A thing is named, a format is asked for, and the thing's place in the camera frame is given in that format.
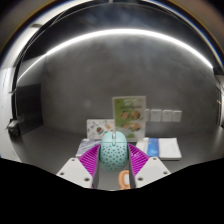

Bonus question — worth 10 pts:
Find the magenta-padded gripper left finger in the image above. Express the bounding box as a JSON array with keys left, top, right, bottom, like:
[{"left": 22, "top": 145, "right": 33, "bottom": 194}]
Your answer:
[{"left": 55, "top": 143, "right": 102, "bottom": 190}]

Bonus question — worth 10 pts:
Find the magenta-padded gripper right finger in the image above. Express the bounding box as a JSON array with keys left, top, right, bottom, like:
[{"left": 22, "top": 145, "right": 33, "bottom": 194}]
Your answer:
[{"left": 128, "top": 143, "right": 172, "bottom": 188}]

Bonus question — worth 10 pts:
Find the mint green perforated computer mouse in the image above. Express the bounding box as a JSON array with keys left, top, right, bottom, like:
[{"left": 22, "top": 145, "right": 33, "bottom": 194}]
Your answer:
[{"left": 99, "top": 130, "right": 130, "bottom": 173}]

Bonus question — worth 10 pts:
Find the orange fox-shaped mouse pad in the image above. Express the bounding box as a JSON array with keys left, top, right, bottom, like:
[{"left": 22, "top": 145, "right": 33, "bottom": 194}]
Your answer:
[{"left": 118, "top": 169, "right": 132, "bottom": 191}]

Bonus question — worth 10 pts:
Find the white book with blue band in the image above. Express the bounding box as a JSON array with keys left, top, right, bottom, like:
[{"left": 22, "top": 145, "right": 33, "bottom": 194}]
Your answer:
[{"left": 135, "top": 136, "right": 183, "bottom": 161}]

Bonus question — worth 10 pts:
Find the grey striped flat book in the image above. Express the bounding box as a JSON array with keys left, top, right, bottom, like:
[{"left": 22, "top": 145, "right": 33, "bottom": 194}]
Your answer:
[{"left": 75, "top": 138, "right": 103, "bottom": 158}]

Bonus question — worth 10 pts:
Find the white colourful printed card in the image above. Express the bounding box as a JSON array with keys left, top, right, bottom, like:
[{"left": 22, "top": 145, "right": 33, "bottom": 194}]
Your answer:
[{"left": 86, "top": 118, "right": 116, "bottom": 140}]

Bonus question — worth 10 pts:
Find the green standing food book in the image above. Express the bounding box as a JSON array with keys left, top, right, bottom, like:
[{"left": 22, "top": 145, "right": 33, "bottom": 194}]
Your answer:
[{"left": 111, "top": 95, "right": 147, "bottom": 141}]

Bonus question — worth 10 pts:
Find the white ceiling light strip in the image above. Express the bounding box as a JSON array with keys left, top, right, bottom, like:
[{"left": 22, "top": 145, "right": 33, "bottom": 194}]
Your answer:
[{"left": 15, "top": 27, "right": 215, "bottom": 85}]

